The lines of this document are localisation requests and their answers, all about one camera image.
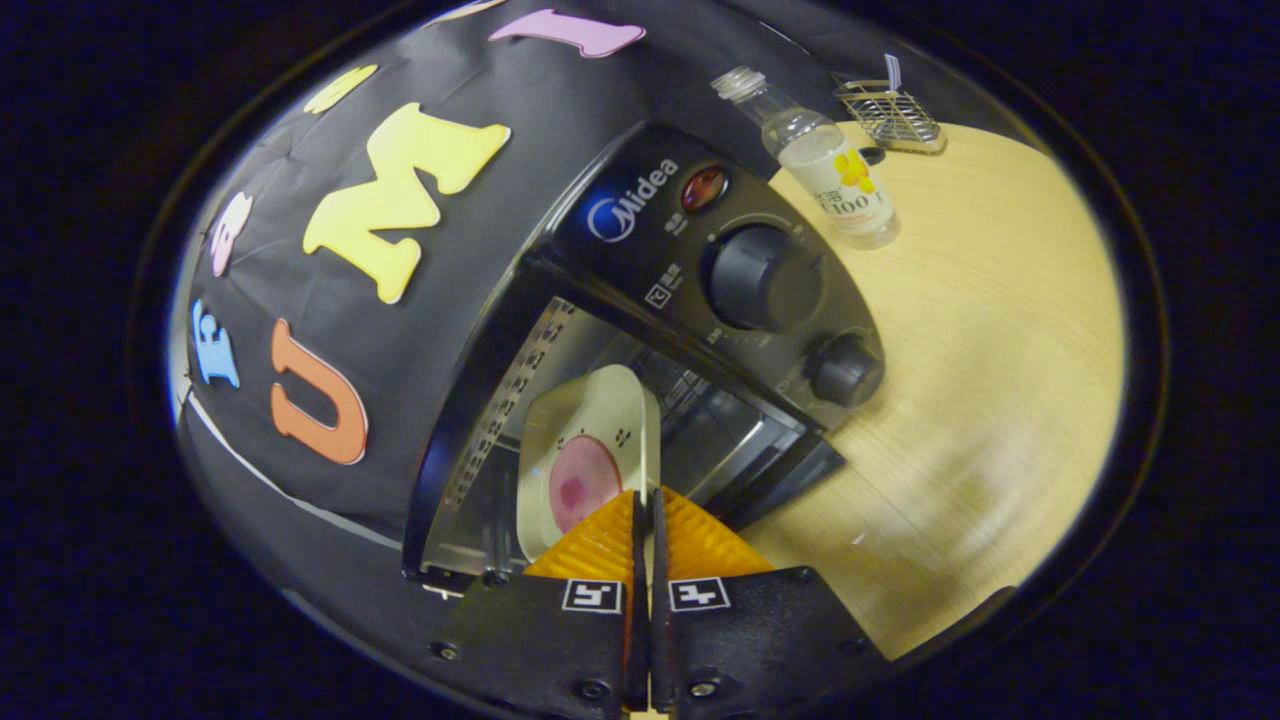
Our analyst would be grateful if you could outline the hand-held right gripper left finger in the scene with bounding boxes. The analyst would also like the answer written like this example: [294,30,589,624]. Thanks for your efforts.
[428,487,651,717]

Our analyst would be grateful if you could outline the white square plate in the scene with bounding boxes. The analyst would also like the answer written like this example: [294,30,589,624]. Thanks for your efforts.
[514,363,664,564]

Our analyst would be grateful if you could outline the black electric oven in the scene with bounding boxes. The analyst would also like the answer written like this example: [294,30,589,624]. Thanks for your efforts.
[402,121,889,603]

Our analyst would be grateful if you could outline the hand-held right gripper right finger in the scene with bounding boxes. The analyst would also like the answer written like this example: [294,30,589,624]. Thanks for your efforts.
[650,486,893,717]

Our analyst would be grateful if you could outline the metal wire basket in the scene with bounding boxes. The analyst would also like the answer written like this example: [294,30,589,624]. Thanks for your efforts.
[832,79,949,157]

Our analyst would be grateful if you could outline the pink meat slice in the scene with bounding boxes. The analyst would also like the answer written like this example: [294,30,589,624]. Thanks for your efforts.
[547,434,624,535]

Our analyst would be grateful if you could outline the clear glass bottle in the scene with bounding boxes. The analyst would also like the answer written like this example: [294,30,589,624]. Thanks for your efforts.
[710,65,903,252]

